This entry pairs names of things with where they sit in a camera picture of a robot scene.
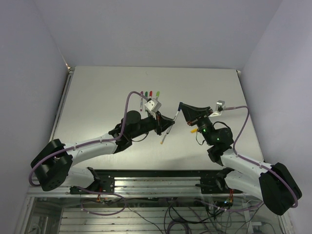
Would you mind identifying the aluminium frame rail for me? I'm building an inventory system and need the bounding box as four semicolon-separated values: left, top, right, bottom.
27;177;230;198

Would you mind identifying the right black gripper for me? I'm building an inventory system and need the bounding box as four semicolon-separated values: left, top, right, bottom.
180;103;215;146

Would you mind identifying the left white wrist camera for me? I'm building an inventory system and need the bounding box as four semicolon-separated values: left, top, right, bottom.
144;98;161;119

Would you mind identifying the purple cable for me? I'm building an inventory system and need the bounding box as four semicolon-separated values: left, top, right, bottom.
195;105;299;213
28;91;149;216

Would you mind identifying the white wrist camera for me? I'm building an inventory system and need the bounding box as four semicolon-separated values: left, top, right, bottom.
209;100;225;117
144;98;161;119

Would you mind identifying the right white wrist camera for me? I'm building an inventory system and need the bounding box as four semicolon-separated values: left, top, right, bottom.
209;100;225;117

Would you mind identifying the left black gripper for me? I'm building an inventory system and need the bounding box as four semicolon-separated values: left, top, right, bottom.
130;111;175;139

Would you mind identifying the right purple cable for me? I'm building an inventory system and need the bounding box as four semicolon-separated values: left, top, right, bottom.
195;105;299;213

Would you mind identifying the orange pen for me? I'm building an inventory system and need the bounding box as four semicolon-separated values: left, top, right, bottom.
160;126;172;144

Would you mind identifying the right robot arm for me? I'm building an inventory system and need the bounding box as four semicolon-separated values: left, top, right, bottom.
179;103;302;215

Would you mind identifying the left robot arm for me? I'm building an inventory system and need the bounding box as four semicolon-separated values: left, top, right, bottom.
29;111;175;194

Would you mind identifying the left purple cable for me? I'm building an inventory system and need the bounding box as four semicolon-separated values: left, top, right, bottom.
28;91;149;216

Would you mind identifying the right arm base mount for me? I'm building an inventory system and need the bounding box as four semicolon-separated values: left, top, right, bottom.
195;167;234;194

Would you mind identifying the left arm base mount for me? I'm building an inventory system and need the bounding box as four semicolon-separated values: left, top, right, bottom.
70;167;115;195

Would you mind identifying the purple pen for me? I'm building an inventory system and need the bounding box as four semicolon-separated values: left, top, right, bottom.
140;91;143;112

